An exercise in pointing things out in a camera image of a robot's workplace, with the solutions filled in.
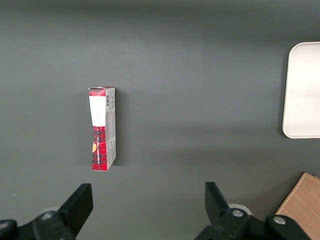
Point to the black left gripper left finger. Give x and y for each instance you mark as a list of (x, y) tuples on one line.
[(75, 207)]

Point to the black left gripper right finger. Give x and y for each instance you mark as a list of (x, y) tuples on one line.
[(225, 215)]

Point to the white plastic tray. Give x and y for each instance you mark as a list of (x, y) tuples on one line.
[(302, 90)]

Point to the light wooden board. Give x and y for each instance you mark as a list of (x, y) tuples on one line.
[(303, 202)]

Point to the red plaid cardboard box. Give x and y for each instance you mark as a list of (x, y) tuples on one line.
[(103, 128)]

